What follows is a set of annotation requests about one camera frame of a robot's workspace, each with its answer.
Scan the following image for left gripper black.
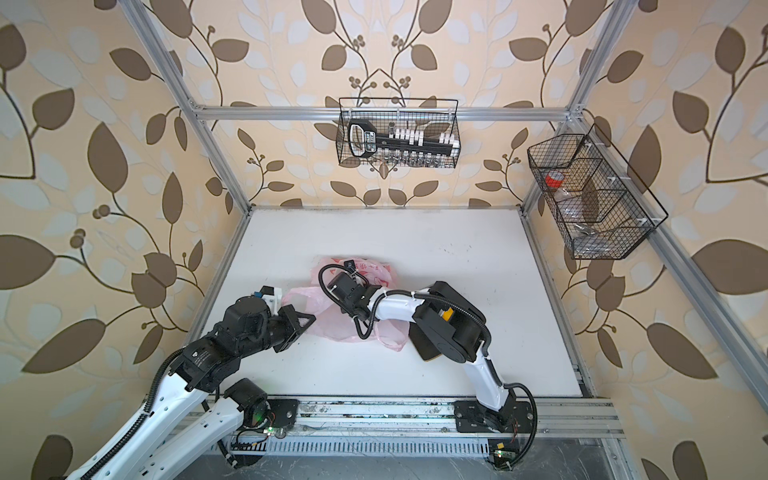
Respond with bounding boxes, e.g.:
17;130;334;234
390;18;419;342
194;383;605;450
238;304;319;361

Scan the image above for black socket set holder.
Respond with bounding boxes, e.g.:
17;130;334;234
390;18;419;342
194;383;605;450
346;119;461;159

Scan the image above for black wire basket right wall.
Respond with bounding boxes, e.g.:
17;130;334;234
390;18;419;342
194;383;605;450
527;125;668;260

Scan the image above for black square tray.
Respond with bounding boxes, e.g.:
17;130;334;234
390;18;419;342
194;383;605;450
408;323;441;362

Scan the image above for black wire basket wall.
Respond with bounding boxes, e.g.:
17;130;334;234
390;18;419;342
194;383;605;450
335;96;462;169
527;125;668;260

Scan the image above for red capped plastic bottle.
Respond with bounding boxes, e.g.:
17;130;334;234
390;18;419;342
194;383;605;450
544;170;572;202

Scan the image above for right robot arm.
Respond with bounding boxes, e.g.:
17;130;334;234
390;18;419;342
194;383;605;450
317;260;539;471

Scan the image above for black wire basket back wall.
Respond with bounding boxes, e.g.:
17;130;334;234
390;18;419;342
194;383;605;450
335;96;462;169

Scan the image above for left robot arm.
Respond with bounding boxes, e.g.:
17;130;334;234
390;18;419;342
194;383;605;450
69;293;316;479

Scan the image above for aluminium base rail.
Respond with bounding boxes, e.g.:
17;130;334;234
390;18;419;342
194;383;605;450
128;394;625;439

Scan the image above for pink plastic bag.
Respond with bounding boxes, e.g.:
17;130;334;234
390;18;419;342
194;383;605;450
280;256;410;353

